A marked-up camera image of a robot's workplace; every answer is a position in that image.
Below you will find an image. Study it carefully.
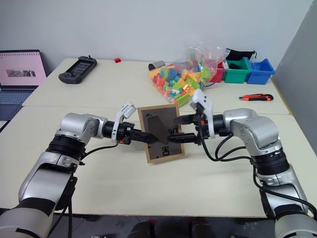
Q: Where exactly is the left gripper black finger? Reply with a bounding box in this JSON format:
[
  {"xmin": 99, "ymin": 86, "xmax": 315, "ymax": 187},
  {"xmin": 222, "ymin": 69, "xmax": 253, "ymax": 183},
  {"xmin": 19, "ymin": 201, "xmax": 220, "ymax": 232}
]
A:
[
  {"xmin": 133, "ymin": 129, "xmax": 159, "ymax": 140},
  {"xmin": 133, "ymin": 135, "xmax": 159, "ymax": 144}
]

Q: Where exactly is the black drawstring pouch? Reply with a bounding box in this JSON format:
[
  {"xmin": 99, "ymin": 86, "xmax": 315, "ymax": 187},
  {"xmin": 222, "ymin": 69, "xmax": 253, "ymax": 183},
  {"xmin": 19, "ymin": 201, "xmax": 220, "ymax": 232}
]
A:
[{"xmin": 225, "ymin": 48, "xmax": 258, "ymax": 62}]

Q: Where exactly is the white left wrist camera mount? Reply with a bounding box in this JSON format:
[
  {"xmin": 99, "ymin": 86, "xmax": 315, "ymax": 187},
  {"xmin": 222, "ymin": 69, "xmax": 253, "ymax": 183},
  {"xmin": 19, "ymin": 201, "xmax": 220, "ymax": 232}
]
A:
[{"xmin": 110, "ymin": 101, "xmax": 138, "ymax": 143}]

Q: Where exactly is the plastic bag of colourful blocks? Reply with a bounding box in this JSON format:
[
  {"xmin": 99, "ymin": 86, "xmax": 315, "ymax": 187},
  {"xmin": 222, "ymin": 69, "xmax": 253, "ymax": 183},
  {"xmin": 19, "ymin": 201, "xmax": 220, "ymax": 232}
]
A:
[{"xmin": 148, "ymin": 41, "xmax": 227, "ymax": 108}]

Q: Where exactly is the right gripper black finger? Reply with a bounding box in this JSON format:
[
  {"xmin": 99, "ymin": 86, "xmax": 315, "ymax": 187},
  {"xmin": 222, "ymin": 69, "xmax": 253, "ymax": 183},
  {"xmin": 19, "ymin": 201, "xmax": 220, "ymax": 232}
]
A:
[
  {"xmin": 167, "ymin": 133, "xmax": 199, "ymax": 144},
  {"xmin": 173, "ymin": 114, "xmax": 198, "ymax": 125}
]

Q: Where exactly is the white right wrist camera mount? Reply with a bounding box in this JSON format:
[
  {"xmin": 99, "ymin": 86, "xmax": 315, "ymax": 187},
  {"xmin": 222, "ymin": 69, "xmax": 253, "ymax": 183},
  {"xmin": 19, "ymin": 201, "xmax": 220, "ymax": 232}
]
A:
[{"xmin": 189, "ymin": 88, "xmax": 215, "ymax": 138}]

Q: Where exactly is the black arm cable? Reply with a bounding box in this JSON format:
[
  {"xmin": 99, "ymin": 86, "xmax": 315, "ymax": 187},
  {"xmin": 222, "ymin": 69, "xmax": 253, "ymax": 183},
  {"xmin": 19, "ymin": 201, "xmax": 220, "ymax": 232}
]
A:
[
  {"xmin": 59, "ymin": 175, "xmax": 78, "ymax": 238},
  {"xmin": 252, "ymin": 165, "xmax": 317, "ymax": 222}
]

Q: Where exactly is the grey partition panel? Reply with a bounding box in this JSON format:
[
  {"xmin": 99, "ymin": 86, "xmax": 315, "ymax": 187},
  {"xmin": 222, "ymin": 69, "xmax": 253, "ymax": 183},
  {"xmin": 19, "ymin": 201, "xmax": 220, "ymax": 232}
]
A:
[{"xmin": 274, "ymin": 0, "xmax": 317, "ymax": 121}]

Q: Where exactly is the black right upper arm cable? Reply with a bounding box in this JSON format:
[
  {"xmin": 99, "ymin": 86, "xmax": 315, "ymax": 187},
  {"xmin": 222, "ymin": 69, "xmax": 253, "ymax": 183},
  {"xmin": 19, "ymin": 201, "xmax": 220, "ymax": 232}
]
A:
[{"xmin": 252, "ymin": 165, "xmax": 317, "ymax": 222}]

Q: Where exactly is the blue plastic bin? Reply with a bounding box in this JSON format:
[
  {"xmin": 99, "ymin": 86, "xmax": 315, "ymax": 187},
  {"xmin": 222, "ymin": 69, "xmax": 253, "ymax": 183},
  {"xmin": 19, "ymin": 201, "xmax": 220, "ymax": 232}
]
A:
[{"xmin": 245, "ymin": 58, "xmax": 276, "ymax": 86}]

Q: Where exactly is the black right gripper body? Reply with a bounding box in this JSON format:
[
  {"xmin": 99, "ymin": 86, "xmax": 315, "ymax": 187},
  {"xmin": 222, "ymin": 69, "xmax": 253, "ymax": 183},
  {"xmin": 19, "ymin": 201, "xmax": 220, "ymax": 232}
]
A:
[{"xmin": 194, "ymin": 112, "xmax": 210, "ymax": 147}]

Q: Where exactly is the wooden picture frame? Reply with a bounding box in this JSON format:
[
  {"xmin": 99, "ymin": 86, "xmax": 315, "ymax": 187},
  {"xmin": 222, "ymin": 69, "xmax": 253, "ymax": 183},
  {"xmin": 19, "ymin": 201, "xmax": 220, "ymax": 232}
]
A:
[{"xmin": 137, "ymin": 104, "xmax": 186, "ymax": 164}]

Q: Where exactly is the green plastic bin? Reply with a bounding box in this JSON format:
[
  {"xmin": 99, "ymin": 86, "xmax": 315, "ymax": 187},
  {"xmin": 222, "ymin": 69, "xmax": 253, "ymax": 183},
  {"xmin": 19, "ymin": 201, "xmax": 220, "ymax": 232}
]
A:
[{"xmin": 223, "ymin": 57, "xmax": 252, "ymax": 85}]

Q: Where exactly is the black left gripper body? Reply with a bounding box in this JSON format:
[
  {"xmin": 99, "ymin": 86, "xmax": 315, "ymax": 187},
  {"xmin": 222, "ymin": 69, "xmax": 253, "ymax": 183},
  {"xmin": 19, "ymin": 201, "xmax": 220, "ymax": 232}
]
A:
[{"xmin": 116, "ymin": 121, "xmax": 136, "ymax": 145}]

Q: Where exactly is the grey tape roll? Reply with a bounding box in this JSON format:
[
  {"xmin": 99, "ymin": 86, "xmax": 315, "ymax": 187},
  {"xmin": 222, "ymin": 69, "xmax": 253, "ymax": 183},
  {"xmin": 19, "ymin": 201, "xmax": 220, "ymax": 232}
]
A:
[{"xmin": 148, "ymin": 60, "xmax": 166, "ymax": 71}]

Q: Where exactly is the open laptop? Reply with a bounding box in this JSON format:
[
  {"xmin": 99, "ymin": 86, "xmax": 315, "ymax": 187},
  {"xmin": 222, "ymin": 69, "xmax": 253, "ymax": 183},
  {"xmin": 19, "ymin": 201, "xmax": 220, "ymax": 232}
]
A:
[{"xmin": 0, "ymin": 49, "xmax": 48, "ymax": 131}]

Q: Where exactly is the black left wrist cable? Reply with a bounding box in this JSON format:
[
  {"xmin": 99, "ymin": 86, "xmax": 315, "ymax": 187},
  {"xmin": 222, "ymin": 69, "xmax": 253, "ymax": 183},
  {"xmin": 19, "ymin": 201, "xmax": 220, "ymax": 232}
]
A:
[{"xmin": 80, "ymin": 142, "xmax": 122, "ymax": 161}]

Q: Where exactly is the black left upper arm cable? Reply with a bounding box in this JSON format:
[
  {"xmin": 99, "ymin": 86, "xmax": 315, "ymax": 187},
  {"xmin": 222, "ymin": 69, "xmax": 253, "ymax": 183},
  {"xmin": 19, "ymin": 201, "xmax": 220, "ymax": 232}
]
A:
[{"xmin": 59, "ymin": 175, "xmax": 78, "ymax": 238}]

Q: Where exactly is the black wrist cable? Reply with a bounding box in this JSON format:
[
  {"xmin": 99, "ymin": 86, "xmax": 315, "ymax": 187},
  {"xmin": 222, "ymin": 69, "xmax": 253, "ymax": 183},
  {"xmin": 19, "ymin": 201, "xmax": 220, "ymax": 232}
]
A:
[
  {"xmin": 80, "ymin": 142, "xmax": 122, "ymax": 161},
  {"xmin": 199, "ymin": 132, "xmax": 254, "ymax": 163}
]

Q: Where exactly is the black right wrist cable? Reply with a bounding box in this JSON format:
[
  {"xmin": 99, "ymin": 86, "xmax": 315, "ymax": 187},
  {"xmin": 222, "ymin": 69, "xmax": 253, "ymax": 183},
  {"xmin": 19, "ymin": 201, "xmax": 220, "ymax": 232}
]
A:
[{"xmin": 199, "ymin": 132, "xmax": 254, "ymax": 163}]

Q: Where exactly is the black handheld game controller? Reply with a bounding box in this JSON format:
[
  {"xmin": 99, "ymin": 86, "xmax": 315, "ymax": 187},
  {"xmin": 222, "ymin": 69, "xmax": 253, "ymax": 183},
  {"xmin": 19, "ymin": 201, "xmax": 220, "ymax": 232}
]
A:
[{"xmin": 58, "ymin": 55, "xmax": 98, "ymax": 85}]

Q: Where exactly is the red black utility knife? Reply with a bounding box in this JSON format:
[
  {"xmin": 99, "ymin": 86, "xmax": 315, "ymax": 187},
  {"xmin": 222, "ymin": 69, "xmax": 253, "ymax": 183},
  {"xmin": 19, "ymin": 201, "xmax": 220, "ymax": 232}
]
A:
[{"xmin": 239, "ymin": 93, "xmax": 274, "ymax": 102}]

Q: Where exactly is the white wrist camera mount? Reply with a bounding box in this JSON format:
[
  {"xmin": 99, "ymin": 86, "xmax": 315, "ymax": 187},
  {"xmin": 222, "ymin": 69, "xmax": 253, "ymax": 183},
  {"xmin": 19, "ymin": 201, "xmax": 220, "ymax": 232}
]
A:
[
  {"xmin": 110, "ymin": 101, "xmax": 138, "ymax": 143},
  {"xmin": 189, "ymin": 88, "xmax": 215, "ymax": 138}
]

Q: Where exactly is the red plastic bin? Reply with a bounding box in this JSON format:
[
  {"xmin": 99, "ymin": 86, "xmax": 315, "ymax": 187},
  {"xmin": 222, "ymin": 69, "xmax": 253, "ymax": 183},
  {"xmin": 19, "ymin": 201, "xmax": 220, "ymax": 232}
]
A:
[{"xmin": 210, "ymin": 66, "xmax": 226, "ymax": 84}]

